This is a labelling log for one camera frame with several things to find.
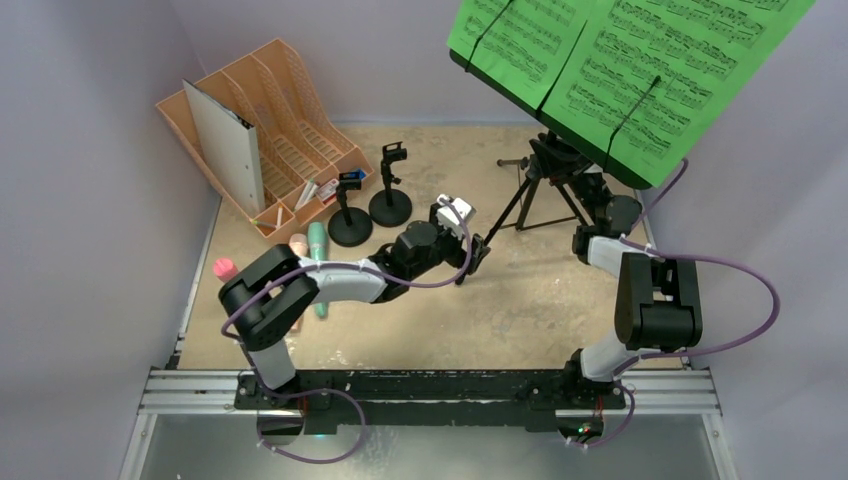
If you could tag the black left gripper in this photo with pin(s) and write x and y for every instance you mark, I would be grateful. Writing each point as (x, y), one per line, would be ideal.
(459, 257)

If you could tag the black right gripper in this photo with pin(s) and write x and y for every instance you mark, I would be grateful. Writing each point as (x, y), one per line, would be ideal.
(559, 161)

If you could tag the black tripod music stand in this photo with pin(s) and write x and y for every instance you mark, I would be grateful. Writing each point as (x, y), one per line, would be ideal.
(543, 179)

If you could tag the black mic stand with green mic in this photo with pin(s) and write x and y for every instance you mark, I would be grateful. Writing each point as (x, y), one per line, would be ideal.
(390, 207)

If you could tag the black mic stand for pink mic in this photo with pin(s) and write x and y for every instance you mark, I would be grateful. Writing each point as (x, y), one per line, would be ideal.
(349, 226)

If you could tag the pink toy microphone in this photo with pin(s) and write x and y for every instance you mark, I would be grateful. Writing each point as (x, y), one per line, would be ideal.
(299, 245)

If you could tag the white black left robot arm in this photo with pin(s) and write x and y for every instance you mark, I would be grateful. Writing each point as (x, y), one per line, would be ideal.
(265, 299)

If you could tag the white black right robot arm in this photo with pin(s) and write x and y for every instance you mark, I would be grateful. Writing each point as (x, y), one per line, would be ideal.
(657, 307)

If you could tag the green sheet music paper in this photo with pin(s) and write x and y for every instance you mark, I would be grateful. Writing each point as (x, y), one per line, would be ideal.
(632, 85)

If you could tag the blue small box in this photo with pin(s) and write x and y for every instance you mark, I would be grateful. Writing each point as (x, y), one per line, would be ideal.
(360, 174)

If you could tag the red white staples box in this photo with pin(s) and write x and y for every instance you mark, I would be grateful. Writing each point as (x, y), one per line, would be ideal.
(327, 191)

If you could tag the green capped marker middle slot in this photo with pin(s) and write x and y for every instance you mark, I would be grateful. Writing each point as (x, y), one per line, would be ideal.
(306, 185)

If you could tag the orange plastic file organizer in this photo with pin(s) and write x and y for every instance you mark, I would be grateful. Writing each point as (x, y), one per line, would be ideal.
(271, 88)

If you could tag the pink capped bottle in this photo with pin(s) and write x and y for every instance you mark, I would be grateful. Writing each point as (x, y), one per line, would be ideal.
(225, 269)

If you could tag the grey binder folder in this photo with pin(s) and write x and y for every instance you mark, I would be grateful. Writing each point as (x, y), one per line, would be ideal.
(230, 148)

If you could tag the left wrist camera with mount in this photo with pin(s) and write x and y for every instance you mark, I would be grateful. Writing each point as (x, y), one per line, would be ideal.
(454, 214)

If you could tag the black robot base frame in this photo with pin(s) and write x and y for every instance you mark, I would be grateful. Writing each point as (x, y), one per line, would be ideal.
(541, 400)

